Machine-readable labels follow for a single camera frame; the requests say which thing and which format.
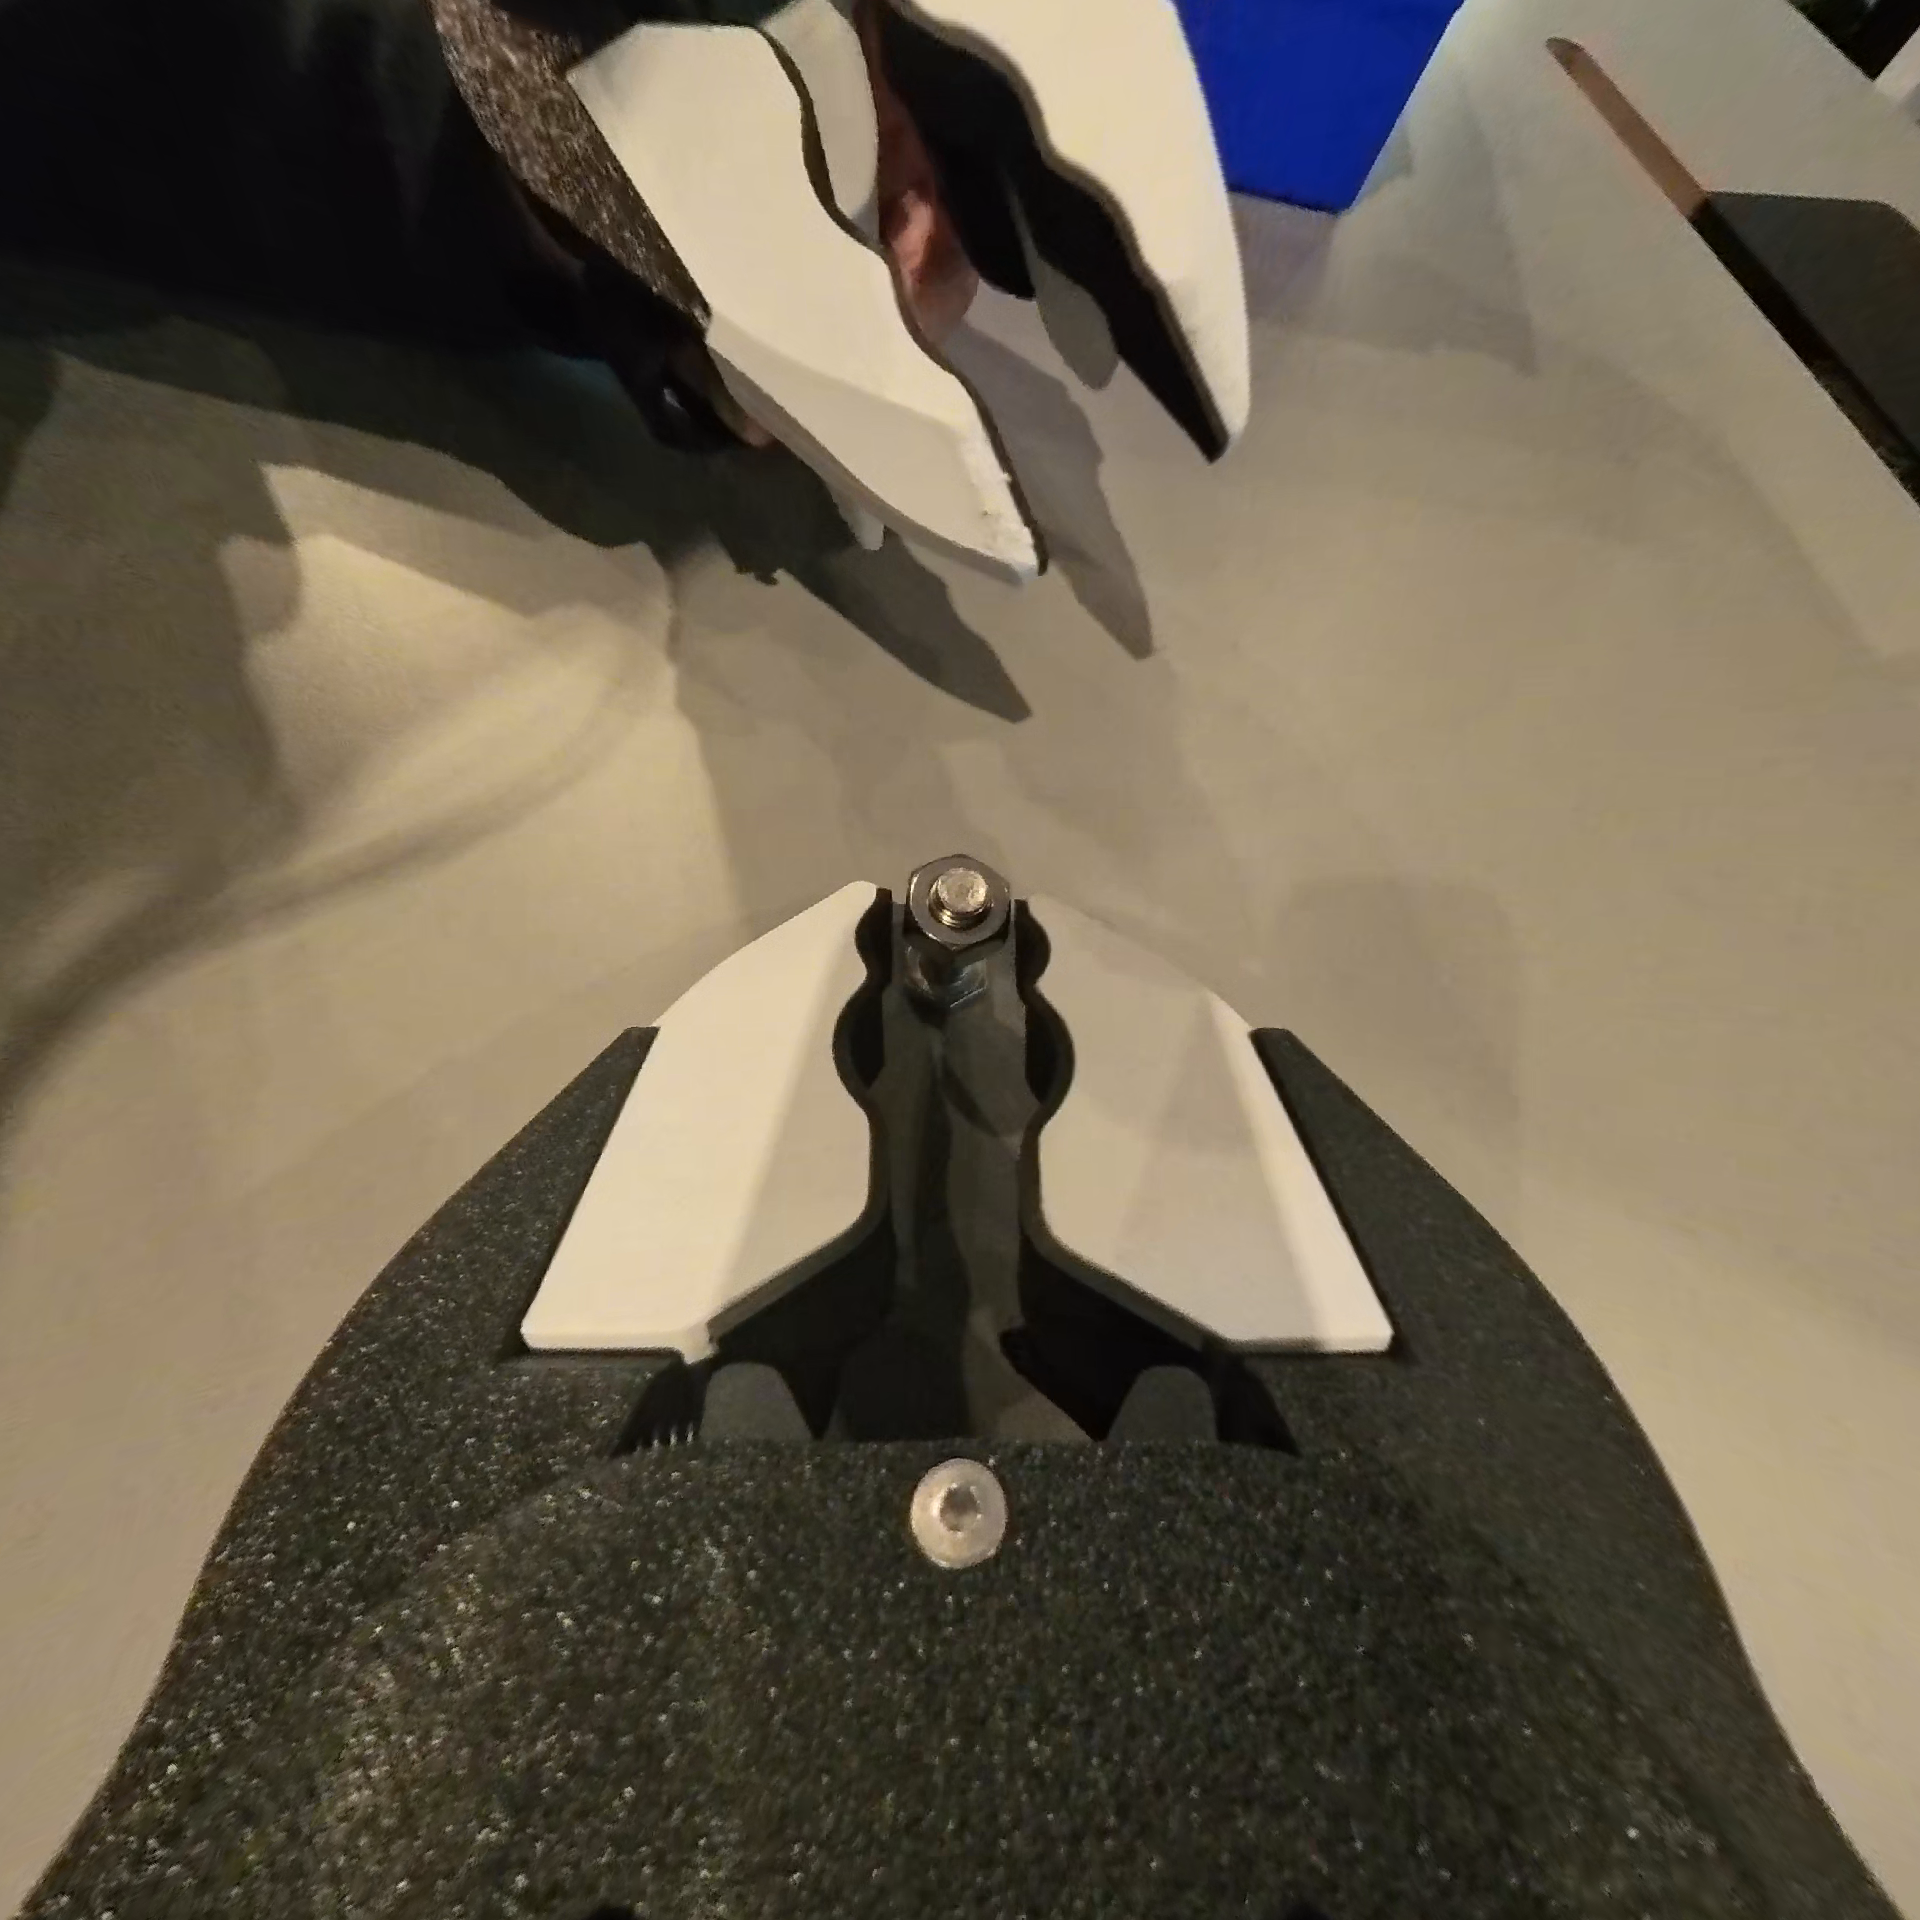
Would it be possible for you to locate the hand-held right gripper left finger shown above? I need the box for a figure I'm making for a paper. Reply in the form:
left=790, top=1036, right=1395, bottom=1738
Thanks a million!
left=519, top=881, right=902, bottom=1427

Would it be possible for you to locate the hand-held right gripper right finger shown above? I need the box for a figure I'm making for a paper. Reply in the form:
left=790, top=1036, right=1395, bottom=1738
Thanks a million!
left=1001, top=896, right=1401, bottom=1427

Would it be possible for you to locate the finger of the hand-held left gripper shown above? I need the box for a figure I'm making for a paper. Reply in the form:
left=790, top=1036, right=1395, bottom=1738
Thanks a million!
left=567, top=0, right=1046, bottom=578
left=861, top=0, right=1258, bottom=461

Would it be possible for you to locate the steel bolt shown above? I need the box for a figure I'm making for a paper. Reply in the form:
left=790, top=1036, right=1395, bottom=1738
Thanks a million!
left=900, top=873, right=1028, bottom=1038

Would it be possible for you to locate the person's left forearm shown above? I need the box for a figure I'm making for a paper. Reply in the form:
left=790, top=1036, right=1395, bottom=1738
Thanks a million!
left=0, top=0, right=662, bottom=354

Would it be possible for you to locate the person's left hand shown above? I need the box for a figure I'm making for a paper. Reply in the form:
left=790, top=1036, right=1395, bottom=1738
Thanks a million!
left=873, top=82, right=988, bottom=384

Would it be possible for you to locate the blue plastic bin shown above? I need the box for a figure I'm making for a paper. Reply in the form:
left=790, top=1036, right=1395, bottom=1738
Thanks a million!
left=1170, top=0, right=1465, bottom=212

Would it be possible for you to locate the brown wooden strip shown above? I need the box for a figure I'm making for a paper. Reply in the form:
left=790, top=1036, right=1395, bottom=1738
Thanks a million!
left=1545, top=37, right=1711, bottom=227

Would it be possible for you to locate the black mat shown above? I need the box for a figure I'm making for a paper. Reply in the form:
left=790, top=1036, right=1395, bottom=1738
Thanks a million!
left=1686, top=193, right=1920, bottom=506

